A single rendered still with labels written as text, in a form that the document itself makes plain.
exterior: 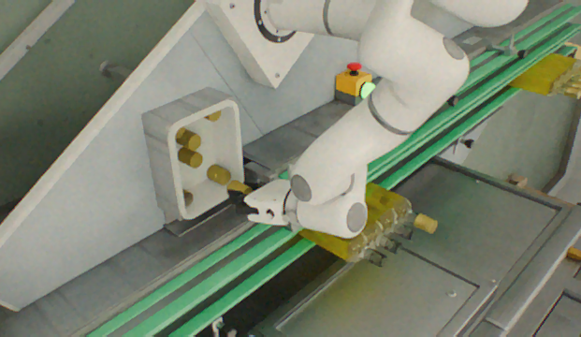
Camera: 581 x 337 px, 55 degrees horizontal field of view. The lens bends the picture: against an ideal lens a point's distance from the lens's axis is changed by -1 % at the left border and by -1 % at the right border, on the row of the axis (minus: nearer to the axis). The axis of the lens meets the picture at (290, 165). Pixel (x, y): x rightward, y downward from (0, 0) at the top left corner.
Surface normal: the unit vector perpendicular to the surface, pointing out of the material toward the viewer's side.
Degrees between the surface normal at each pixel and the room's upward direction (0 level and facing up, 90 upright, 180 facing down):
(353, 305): 89
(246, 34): 5
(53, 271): 0
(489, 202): 90
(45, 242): 0
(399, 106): 78
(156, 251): 90
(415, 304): 90
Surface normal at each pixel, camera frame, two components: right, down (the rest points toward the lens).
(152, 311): -0.03, -0.85
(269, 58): 0.74, 0.26
